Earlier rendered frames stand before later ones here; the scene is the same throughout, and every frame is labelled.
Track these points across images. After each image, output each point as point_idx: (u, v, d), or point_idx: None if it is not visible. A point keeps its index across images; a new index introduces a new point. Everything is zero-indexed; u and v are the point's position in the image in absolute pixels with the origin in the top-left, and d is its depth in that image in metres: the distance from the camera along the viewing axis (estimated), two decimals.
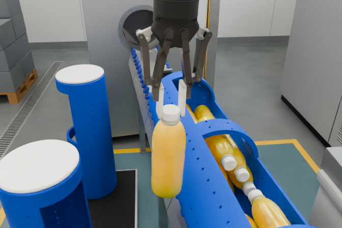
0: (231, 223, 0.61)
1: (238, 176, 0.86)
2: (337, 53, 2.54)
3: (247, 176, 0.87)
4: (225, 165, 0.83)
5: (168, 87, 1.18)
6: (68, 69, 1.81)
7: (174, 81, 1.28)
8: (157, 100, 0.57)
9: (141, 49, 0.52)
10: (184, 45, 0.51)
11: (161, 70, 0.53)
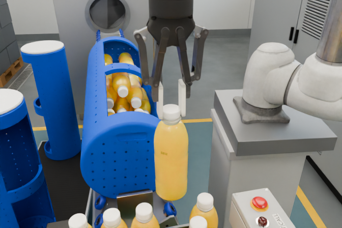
0: (97, 114, 0.90)
1: (132, 103, 1.15)
2: (283, 36, 2.82)
3: (139, 103, 1.16)
4: (119, 92, 1.11)
5: (98, 47, 1.46)
6: (33, 44, 2.10)
7: (108, 45, 1.56)
8: (157, 100, 0.57)
9: (138, 49, 0.52)
10: (181, 43, 0.52)
11: (159, 69, 0.54)
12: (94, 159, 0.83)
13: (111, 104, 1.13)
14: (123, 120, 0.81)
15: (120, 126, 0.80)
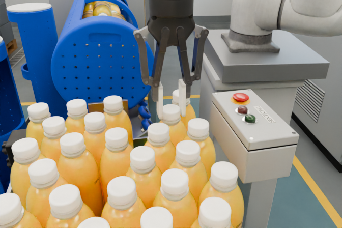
0: (70, 22, 0.85)
1: None
2: None
3: None
4: None
5: None
6: (20, 4, 2.03)
7: None
8: (157, 100, 0.57)
9: (138, 49, 0.52)
10: (181, 43, 0.52)
11: (159, 69, 0.54)
12: (65, 62, 0.79)
13: None
14: (95, 20, 0.77)
15: (92, 25, 0.76)
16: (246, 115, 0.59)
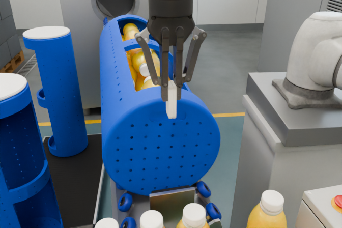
0: (121, 90, 0.73)
1: None
2: None
3: None
4: (141, 70, 0.95)
5: (112, 25, 1.29)
6: (36, 29, 1.92)
7: (121, 24, 1.39)
8: None
9: (197, 47, 0.55)
10: None
11: (175, 63, 0.57)
12: (120, 144, 0.66)
13: None
14: (157, 96, 0.65)
15: (154, 103, 0.63)
16: None
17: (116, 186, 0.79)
